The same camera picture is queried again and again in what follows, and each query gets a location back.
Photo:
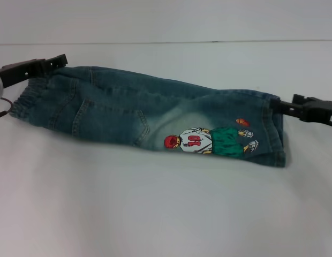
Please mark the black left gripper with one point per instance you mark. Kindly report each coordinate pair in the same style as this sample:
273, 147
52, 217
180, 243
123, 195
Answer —
21, 72

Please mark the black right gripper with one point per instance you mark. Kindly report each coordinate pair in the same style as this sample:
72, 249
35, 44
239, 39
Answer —
320, 111

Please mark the blue denim shorts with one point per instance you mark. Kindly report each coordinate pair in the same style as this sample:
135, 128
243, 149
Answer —
128, 115

